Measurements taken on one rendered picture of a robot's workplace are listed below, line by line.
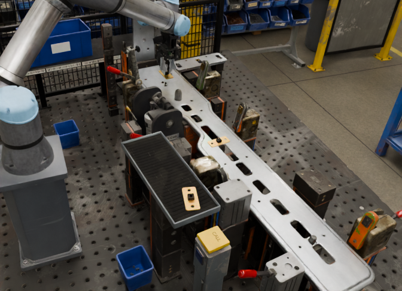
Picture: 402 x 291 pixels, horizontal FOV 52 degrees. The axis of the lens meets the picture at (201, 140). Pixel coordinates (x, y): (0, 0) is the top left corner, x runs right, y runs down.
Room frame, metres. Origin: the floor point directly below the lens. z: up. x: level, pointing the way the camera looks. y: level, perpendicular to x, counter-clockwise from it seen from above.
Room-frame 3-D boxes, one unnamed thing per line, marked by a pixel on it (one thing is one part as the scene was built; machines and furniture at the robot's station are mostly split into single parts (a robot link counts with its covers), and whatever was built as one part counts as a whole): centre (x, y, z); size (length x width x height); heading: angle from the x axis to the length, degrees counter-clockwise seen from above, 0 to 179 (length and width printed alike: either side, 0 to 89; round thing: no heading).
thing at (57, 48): (1.80, 0.73, 1.10); 0.30 x 0.17 x 0.13; 125
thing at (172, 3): (1.62, 0.17, 1.37); 0.09 x 0.08 x 0.11; 141
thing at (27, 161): (0.95, 0.53, 1.15); 0.15 x 0.15 x 0.10
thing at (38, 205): (0.95, 0.53, 0.90); 0.21 x 0.21 x 0.40; 25
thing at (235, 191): (0.88, -0.10, 0.90); 0.13 x 0.10 x 0.41; 122
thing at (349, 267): (1.23, -0.09, 1.00); 1.38 x 0.22 x 0.02; 32
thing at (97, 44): (1.90, 0.58, 1.02); 0.90 x 0.22 x 0.03; 122
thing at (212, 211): (0.87, 0.09, 1.16); 0.37 x 0.14 x 0.02; 32
